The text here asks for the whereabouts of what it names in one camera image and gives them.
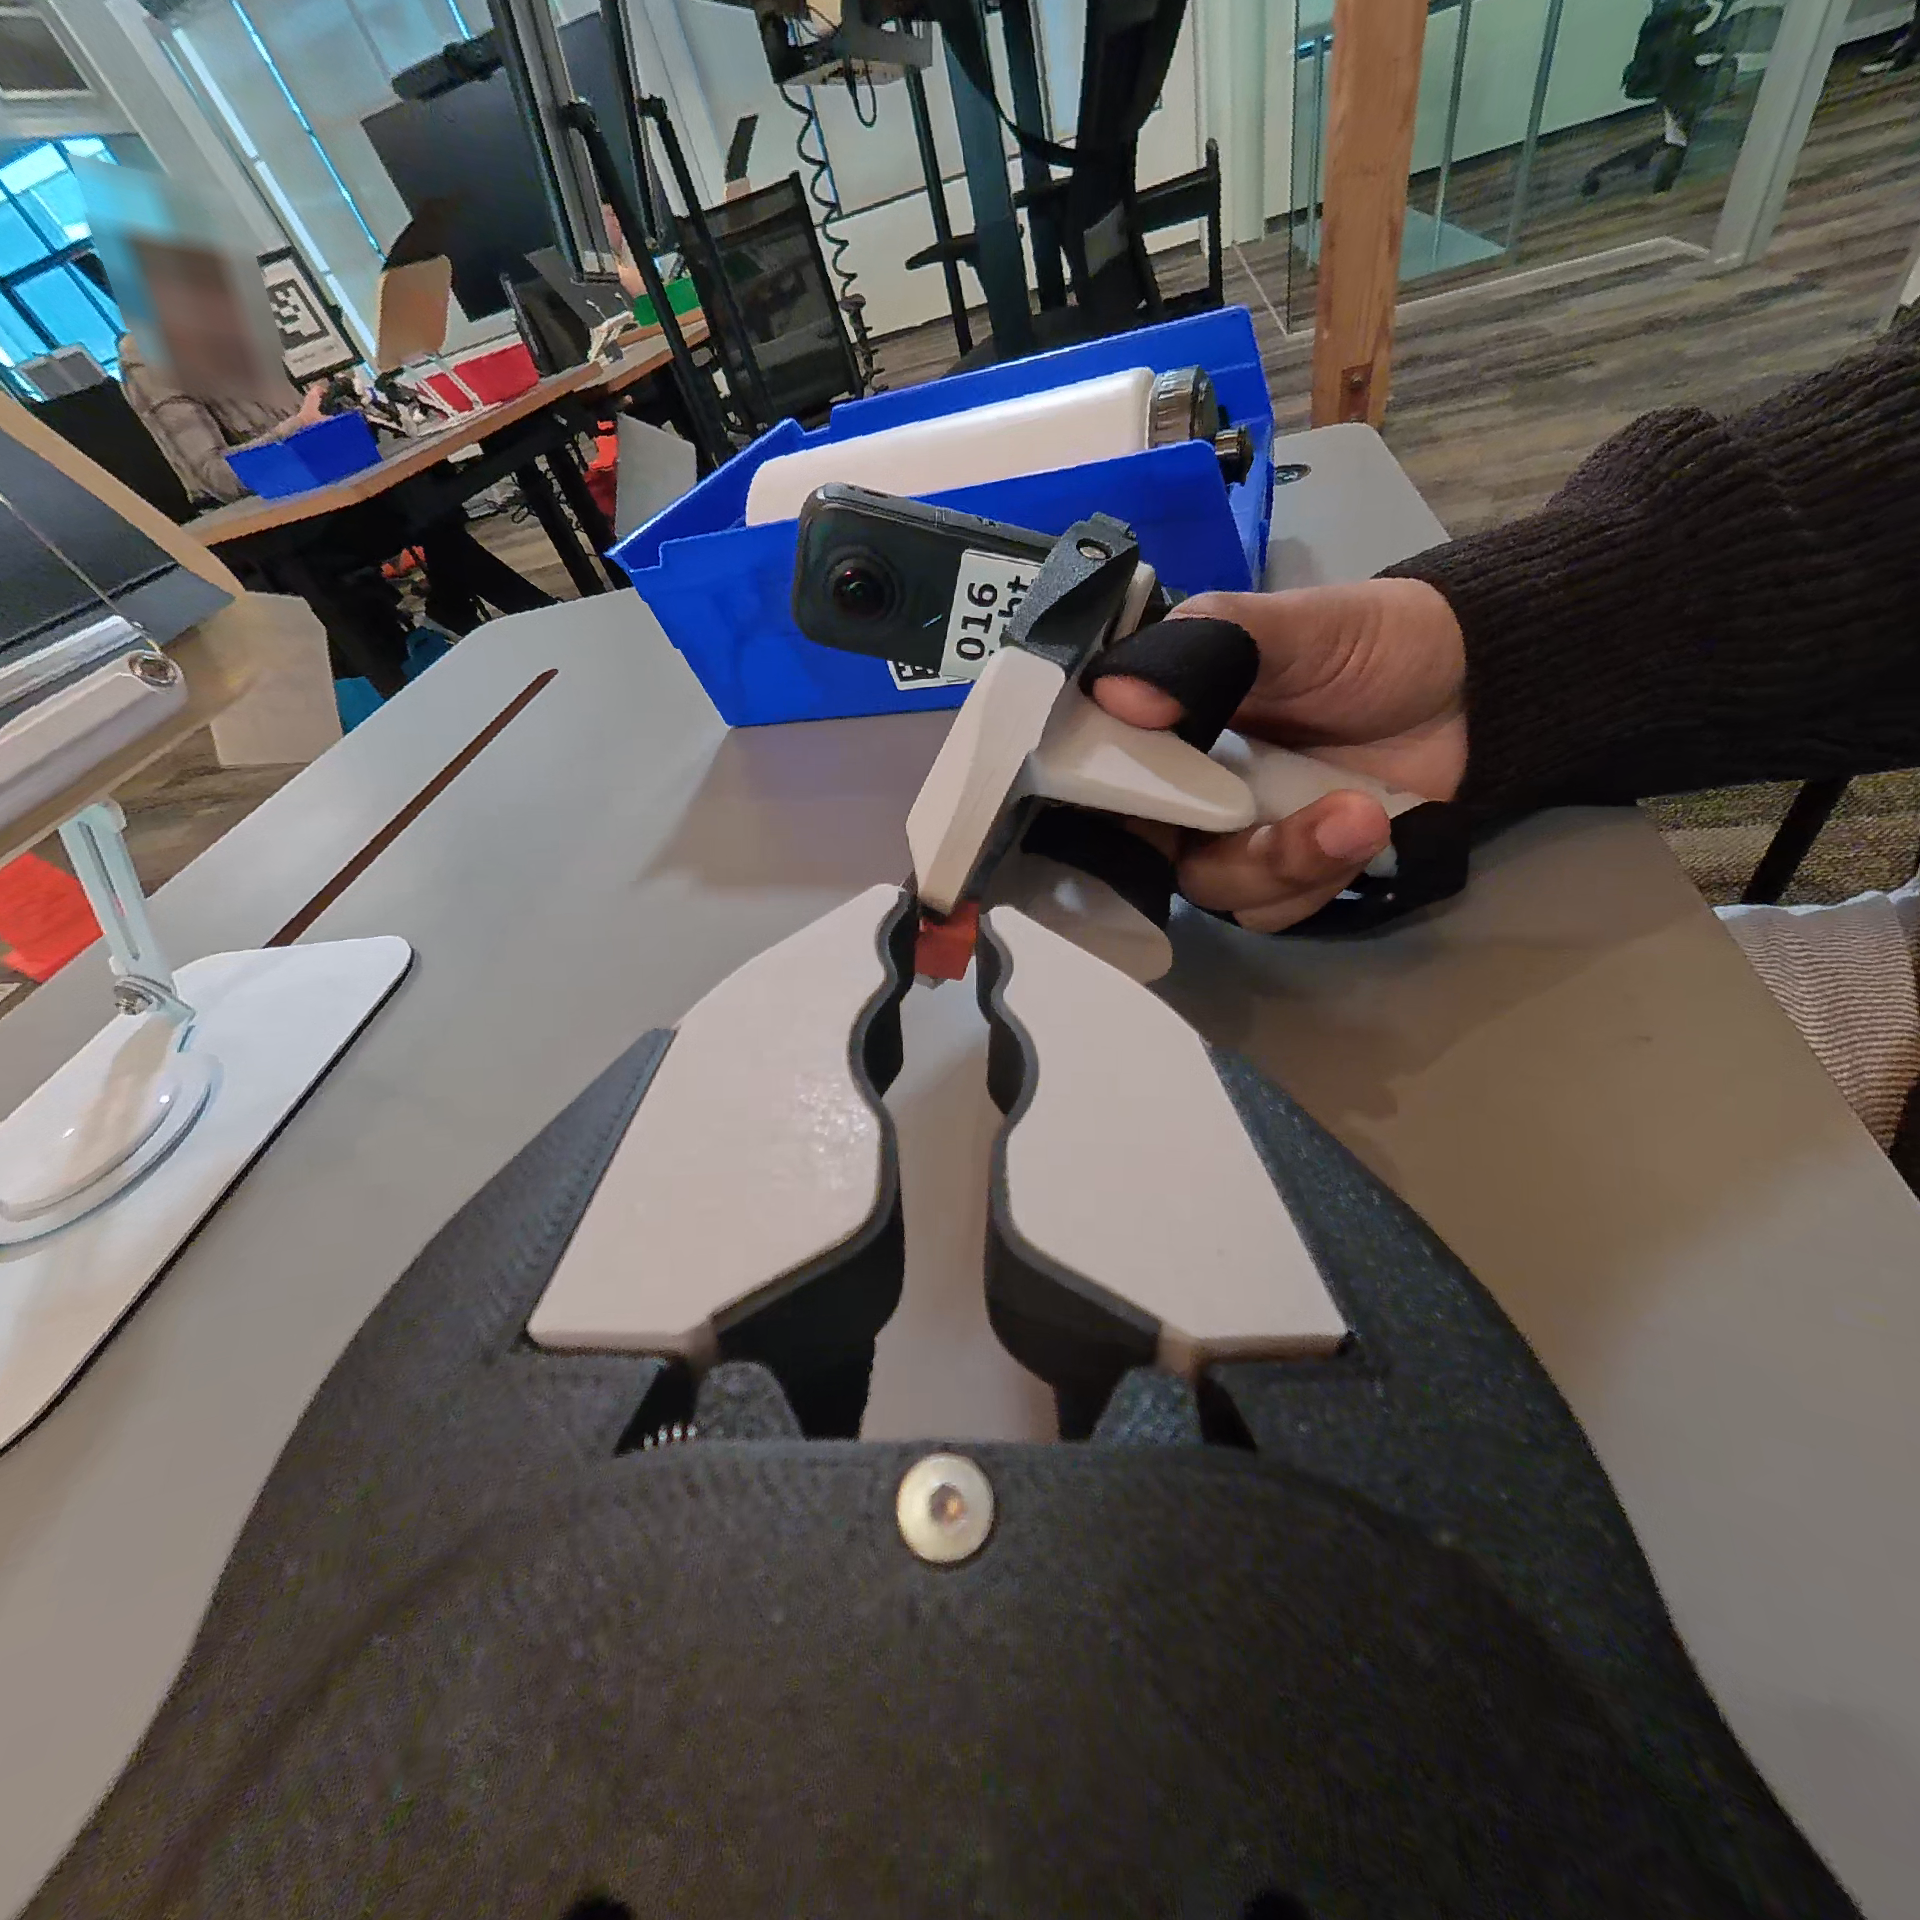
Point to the black metal leg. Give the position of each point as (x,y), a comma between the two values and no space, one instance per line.
(1796,842)

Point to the black monitor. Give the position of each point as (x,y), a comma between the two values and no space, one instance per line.
(480,195)

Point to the white stand with black board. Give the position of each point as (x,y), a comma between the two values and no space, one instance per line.
(77,557)

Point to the blue bin with tag label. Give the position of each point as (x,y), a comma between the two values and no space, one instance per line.
(703,631)

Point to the person's right hand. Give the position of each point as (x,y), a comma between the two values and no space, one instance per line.
(1351,675)

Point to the small blue bin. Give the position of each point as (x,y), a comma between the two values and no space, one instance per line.
(306,457)

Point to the black standing desk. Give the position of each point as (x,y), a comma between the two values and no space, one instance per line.
(989,195)

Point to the orange cube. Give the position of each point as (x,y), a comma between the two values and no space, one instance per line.
(949,949)

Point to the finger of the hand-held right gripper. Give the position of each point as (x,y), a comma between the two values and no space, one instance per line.
(1119,933)
(981,766)

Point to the cardboard box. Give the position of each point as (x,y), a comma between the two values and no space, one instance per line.
(413,314)

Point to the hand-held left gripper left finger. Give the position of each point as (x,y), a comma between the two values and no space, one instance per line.
(750,1156)

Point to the person's striped clothing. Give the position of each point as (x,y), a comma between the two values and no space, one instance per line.
(1846,1004)

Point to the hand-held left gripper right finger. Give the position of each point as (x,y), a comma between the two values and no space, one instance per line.
(1155,1183)

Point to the person's right forearm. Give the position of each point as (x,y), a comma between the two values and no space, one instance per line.
(1679,631)

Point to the tag sign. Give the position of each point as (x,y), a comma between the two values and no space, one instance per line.
(306,314)

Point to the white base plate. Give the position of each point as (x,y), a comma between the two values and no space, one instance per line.
(286,1020)

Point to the silver stand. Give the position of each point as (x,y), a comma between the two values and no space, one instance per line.
(112,902)

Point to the white bottle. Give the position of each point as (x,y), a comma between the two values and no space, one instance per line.
(976,430)

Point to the wooden post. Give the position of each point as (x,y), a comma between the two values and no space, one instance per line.
(1369,212)

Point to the red tray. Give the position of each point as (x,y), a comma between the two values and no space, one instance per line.
(489,378)

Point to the black mesh chair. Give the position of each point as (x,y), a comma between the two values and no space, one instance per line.
(779,314)

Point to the red box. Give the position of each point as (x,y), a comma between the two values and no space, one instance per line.
(44,915)

